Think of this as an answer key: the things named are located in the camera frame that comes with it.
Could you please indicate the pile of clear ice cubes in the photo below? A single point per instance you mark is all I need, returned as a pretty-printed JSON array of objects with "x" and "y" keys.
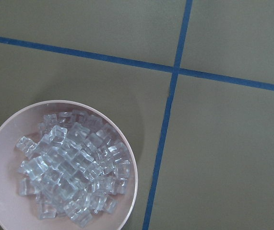
[{"x": 76, "y": 168}]

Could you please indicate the pink bowl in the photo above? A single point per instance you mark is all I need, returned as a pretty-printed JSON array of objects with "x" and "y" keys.
[{"x": 21, "y": 212}]

